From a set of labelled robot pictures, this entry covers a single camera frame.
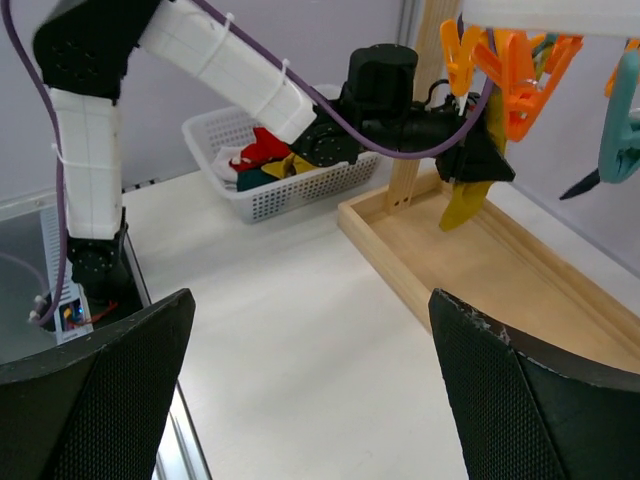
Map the olive yellow sock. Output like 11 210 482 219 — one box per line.
436 89 515 231

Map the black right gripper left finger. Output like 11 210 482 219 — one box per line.
1 289 195 479

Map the white round clip hanger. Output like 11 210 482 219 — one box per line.
439 1 639 184

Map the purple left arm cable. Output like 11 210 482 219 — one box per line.
1 0 496 329

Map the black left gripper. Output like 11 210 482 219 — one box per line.
356 99 516 184

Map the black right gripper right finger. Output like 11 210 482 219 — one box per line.
428 289 639 479

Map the red sock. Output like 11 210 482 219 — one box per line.
229 127 291 172

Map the wooden hanger rack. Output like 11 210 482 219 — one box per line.
337 0 640 374

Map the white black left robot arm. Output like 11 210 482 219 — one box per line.
32 1 514 300

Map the pile of socks in basket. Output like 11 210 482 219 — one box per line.
211 127 317 192

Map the dark navy sock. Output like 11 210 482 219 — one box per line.
559 169 601 201

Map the white plastic basket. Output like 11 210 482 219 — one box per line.
182 107 386 224

